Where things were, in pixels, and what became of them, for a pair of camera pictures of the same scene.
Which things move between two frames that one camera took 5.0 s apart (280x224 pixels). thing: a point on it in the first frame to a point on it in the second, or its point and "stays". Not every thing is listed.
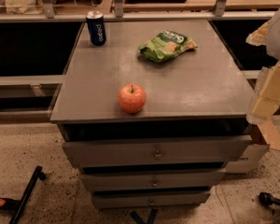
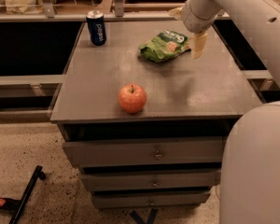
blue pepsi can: (95, 22) stays
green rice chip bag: (166, 45) stays
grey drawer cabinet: (151, 116) stays
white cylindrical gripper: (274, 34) to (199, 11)
